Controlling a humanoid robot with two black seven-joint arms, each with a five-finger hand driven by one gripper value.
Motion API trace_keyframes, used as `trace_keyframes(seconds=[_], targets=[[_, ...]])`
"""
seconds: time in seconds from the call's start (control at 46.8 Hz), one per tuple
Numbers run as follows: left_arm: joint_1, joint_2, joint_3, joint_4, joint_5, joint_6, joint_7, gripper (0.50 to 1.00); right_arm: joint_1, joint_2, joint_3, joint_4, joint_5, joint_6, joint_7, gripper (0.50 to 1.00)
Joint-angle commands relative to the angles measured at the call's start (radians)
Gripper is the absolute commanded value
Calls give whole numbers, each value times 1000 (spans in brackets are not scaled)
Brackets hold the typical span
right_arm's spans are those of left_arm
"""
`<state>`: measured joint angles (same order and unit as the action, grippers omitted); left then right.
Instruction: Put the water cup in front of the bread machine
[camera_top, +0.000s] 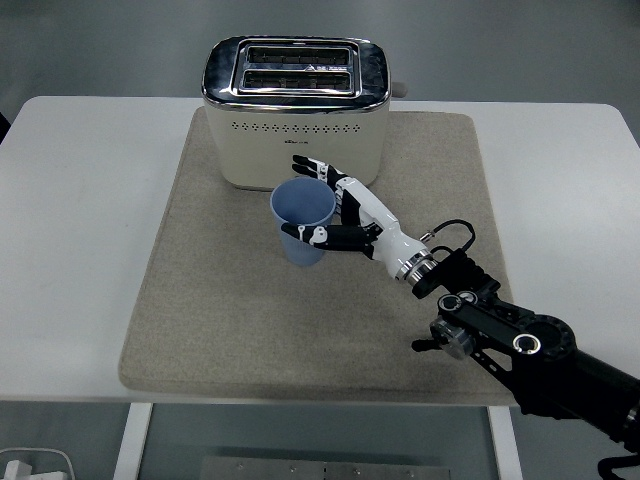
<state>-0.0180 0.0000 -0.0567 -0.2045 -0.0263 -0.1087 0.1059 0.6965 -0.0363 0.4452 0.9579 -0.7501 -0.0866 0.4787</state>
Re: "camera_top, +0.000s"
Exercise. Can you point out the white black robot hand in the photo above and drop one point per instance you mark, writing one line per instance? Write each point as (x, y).
(387, 235)

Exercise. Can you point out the blue ribbed plastic cup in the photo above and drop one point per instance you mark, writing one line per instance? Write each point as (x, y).
(302, 250)

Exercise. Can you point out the beige fabric table mat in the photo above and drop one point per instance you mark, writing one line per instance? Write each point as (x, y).
(250, 320)

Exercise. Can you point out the cream and chrome toaster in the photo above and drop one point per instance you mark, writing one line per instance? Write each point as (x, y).
(300, 145)

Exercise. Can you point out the white power adapter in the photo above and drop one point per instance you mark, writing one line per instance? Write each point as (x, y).
(15, 471)

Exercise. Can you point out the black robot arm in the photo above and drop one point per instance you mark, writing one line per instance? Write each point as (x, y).
(550, 370)

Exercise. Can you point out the white table leg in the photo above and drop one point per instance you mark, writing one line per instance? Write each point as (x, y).
(131, 445)
(506, 445)

